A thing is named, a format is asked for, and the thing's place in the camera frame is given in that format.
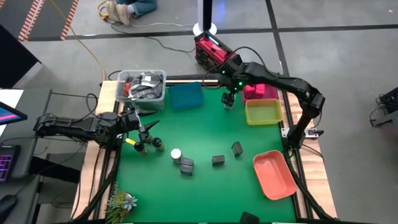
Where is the white lid spice jar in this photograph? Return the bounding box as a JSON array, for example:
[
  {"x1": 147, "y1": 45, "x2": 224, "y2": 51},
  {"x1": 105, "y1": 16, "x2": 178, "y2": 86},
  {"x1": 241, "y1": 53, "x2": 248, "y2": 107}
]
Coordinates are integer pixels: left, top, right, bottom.
[{"x1": 170, "y1": 148, "x2": 184, "y2": 165}]

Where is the person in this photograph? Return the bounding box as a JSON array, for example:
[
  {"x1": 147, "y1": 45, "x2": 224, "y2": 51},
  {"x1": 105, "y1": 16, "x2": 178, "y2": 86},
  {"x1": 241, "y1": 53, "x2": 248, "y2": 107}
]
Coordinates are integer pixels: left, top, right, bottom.
[{"x1": 104, "y1": 0, "x2": 158, "y2": 27}]

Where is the yellow floor cable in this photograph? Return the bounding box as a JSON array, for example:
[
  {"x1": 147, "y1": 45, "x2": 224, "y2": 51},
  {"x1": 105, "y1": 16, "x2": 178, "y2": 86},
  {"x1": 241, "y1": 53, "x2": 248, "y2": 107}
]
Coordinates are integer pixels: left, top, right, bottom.
[{"x1": 49, "y1": 0, "x2": 109, "y2": 80}]

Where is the black equipment rack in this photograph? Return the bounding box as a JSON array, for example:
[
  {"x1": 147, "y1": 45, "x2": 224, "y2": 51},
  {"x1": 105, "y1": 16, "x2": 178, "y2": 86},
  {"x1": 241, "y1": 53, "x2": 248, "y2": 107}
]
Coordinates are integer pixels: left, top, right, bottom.
[{"x1": 369, "y1": 86, "x2": 398, "y2": 128}]

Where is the black table frame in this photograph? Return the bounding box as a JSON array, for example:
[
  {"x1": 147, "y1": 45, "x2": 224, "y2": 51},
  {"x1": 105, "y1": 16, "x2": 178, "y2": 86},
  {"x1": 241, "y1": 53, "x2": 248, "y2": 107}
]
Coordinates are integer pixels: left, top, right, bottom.
[{"x1": 70, "y1": 73, "x2": 337, "y2": 224}]

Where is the grey desk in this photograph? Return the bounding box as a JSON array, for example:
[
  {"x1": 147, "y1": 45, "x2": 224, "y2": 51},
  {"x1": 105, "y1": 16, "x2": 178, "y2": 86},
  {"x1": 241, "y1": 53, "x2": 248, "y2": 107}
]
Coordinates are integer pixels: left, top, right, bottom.
[{"x1": 0, "y1": 88, "x2": 53, "y2": 224}]

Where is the green table mat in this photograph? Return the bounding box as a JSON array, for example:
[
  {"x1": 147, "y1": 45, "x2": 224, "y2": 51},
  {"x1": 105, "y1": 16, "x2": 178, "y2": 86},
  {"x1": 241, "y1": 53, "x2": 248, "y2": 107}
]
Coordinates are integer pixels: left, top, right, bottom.
[{"x1": 107, "y1": 86, "x2": 297, "y2": 223}]

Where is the desk monitor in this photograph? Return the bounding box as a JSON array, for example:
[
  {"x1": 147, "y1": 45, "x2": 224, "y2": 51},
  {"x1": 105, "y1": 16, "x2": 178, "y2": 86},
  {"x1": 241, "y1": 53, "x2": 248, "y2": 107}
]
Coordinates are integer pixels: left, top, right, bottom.
[{"x1": 0, "y1": 101, "x2": 28, "y2": 126}]

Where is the yellow plastic bin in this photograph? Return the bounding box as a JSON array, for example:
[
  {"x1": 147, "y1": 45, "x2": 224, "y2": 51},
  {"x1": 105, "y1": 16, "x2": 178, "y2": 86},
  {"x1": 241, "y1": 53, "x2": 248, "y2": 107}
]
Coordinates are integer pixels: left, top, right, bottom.
[{"x1": 244, "y1": 98, "x2": 284, "y2": 126}]

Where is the black panel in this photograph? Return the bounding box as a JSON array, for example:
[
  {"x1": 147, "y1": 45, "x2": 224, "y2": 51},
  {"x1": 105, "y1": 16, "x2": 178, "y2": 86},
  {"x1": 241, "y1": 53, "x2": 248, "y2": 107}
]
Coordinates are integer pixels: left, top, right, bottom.
[{"x1": 0, "y1": 24, "x2": 42, "y2": 89}]

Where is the red black toolbox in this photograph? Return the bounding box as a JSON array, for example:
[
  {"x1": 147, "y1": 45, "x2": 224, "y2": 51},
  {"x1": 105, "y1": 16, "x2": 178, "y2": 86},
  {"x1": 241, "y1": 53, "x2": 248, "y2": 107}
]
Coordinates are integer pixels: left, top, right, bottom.
[{"x1": 194, "y1": 30, "x2": 243, "y2": 74}]

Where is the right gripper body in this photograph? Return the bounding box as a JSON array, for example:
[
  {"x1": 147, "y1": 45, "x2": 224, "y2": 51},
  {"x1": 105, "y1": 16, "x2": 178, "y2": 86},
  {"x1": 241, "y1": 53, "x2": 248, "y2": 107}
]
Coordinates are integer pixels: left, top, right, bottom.
[{"x1": 221, "y1": 90, "x2": 237, "y2": 106}]

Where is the white pole stand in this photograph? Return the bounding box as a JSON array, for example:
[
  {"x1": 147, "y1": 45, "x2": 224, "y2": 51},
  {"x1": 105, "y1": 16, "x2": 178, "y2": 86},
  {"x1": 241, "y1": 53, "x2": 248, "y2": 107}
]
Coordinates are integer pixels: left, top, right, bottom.
[{"x1": 192, "y1": 0, "x2": 218, "y2": 37}]

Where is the black table-level camera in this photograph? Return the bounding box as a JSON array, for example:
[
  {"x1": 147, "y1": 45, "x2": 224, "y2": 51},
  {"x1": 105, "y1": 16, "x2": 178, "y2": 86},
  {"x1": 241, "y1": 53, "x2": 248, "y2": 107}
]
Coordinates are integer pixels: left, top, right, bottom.
[{"x1": 239, "y1": 211, "x2": 261, "y2": 224}]

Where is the black computer mouse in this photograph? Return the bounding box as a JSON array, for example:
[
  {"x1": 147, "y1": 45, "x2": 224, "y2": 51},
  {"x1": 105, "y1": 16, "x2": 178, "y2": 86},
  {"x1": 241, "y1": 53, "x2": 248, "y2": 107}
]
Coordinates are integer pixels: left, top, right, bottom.
[{"x1": 0, "y1": 194, "x2": 18, "y2": 220}]

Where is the orange plastic bin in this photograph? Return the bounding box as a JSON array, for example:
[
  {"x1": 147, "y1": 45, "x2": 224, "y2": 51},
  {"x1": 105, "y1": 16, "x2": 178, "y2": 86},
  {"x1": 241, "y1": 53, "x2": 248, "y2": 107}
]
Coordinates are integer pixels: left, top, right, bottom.
[{"x1": 252, "y1": 149, "x2": 298, "y2": 201}]

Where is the blue plastic bin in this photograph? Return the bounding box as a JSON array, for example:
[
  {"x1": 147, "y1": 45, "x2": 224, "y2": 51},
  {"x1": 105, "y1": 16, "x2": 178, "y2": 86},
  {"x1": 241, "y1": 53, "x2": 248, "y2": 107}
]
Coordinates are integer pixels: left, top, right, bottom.
[{"x1": 167, "y1": 82, "x2": 205, "y2": 110}]

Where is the white paper sheet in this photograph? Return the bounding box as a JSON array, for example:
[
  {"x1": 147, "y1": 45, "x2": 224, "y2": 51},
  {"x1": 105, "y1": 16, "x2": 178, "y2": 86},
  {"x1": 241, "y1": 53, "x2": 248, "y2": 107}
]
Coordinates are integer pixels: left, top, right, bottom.
[{"x1": 0, "y1": 88, "x2": 24, "y2": 109}]

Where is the succulent plant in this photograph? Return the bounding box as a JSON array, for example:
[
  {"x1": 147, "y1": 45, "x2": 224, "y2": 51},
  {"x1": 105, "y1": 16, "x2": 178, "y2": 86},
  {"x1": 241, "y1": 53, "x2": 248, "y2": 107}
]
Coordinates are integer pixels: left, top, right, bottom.
[{"x1": 106, "y1": 183, "x2": 138, "y2": 223}]

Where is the yellow spice jar black lid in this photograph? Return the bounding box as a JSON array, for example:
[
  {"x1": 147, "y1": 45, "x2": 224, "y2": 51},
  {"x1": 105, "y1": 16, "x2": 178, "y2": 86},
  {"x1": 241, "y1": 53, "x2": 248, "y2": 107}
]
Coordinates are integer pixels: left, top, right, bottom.
[{"x1": 151, "y1": 137, "x2": 165, "y2": 153}]

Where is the backlit keyboard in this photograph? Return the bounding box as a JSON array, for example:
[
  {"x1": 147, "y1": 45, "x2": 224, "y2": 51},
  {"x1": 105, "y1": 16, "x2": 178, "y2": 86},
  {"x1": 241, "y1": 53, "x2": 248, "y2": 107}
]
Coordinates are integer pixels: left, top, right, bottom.
[{"x1": 0, "y1": 144, "x2": 21, "y2": 183}]

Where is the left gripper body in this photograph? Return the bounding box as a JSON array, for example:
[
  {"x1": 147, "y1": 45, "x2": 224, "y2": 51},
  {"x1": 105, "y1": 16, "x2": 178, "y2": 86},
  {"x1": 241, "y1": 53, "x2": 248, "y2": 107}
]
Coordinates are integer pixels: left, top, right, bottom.
[{"x1": 120, "y1": 109, "x2": 142, "y2": 131}]

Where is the clear plastic storage bin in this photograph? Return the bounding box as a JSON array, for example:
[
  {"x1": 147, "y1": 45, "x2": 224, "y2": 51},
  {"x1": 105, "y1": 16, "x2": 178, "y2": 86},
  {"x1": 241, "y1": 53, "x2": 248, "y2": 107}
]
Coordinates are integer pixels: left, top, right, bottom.
[{"x1": 115, "y1": 69, "x2": 167, "y2": 111}]

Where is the grey black parts pile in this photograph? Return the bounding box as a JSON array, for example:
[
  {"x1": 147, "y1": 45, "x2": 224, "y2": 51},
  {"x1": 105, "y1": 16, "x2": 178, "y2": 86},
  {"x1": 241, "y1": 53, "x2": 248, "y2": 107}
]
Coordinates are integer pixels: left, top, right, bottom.
[{"x1": 124, "y1": 71, "x2": 164, "y2": 100}]

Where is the green herb jar black lid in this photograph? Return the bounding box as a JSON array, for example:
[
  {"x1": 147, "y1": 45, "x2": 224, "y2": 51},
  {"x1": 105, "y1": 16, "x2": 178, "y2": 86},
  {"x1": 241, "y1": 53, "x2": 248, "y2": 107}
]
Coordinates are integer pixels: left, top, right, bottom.
[{"x1": 133, "y1": 141, "x2": 149, "y2": 156}]

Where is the pink plastic bin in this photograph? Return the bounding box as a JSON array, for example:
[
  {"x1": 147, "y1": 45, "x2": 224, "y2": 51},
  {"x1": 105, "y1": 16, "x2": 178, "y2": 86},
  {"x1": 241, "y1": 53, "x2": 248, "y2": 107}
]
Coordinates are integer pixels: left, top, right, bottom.
[{"x1": 241, "y1": 83, "x2": 279, "y2": 105}]

